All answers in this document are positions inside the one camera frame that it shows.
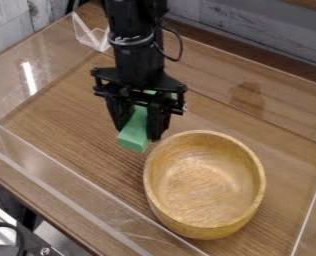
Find green rectangular block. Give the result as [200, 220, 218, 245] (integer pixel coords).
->
[116, 89, 158, 154]

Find black metal frame bracket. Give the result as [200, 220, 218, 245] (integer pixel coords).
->
[15, 223, 64, 256]

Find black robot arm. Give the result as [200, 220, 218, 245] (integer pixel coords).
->
[91, 0, 187, 141]

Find brown wooden bowl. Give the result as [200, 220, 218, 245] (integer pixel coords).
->
[143, 130, 266, 240]

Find black cable loop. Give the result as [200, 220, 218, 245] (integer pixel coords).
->
[0, 221, 28, 256]

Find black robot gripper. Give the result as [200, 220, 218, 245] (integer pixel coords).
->
[91, 36, 187, 142]

